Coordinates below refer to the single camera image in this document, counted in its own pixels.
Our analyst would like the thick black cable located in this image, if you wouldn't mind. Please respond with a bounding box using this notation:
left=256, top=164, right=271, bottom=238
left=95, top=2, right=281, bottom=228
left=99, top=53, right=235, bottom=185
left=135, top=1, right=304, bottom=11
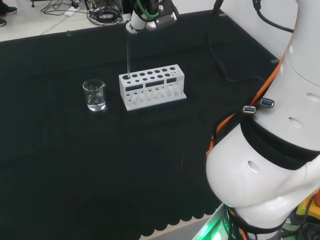
left=251, top=0, right=295, bottom=34

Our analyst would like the white test tube rack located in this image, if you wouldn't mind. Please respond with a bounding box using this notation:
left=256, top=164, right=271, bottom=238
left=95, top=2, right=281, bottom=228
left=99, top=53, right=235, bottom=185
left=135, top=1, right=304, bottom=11
left=118, top=64, right=188, bottom=112

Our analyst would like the clear glass beaker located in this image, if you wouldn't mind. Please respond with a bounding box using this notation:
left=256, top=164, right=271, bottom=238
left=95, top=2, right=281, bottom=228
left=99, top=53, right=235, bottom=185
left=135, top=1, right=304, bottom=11
left=82, top=79, right=107, bottom=113

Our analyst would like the long black cable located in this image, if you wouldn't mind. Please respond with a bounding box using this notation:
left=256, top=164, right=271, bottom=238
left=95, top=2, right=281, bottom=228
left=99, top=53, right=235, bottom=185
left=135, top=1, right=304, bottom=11
left=208, top=0, right=270, bottom=84

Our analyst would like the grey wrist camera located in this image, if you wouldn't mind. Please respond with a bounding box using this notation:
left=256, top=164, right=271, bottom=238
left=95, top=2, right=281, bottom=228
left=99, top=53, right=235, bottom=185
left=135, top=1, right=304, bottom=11
left=146, top=13, right=178, bottom=32

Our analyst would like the orange cable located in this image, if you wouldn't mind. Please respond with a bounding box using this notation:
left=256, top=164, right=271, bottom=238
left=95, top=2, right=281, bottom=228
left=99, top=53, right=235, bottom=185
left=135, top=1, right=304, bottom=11
left=205, top=0, right=301, bottom=156

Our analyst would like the black bench cloth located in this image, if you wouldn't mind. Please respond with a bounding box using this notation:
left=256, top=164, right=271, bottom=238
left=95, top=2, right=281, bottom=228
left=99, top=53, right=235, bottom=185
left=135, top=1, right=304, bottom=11
left=0, top=8, right=281, bottom=240

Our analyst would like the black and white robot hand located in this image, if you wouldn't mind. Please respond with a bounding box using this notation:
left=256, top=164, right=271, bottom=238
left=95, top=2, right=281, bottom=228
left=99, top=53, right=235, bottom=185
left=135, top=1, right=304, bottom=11
left=121, top=0, right=176, bottom=35

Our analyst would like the green cable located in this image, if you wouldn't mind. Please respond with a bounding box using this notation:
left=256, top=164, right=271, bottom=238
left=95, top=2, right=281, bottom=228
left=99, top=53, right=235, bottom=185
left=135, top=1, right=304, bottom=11
left=136, top=0, right=161, bottom=20

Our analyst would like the black floor cable bundle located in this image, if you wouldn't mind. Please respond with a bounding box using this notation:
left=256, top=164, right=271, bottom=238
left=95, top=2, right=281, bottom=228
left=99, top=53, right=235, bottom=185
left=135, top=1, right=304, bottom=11
left=86, top=0, right=126, bottom=26

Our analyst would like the clear glass rod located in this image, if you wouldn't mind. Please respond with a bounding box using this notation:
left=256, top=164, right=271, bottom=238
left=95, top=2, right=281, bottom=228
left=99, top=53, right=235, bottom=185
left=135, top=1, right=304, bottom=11
left=126, top=31, right=131, bottom=79

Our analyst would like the yellow stop button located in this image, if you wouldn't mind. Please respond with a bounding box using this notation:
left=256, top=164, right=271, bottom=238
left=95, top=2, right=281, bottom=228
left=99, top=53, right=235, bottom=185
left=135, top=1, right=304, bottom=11
left=295, top=188, right=320, bottom=224

